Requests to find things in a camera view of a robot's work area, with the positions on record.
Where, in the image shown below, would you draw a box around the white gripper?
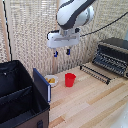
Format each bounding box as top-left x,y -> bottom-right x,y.
46,29 -> 82,58

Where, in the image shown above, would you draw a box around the red plastic cup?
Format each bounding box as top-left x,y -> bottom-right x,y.
64,72 -> 77,88

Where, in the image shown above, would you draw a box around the black toaster oven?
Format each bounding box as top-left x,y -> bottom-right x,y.
92,37 -> 128,80

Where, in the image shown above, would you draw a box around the yellow food pieces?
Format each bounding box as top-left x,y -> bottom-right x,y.
47,77 -> 56,84

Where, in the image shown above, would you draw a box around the white bowl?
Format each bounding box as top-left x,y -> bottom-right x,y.
44,74 -> 60,88

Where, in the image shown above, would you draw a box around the blue box flap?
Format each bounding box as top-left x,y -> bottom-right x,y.
32,67 -> 52,104

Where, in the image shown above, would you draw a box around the black fabric storage box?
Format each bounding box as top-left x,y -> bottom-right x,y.
0,59 -> 51,128

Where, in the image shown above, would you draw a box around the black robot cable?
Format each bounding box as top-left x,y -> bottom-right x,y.
79,11 -> 128,38

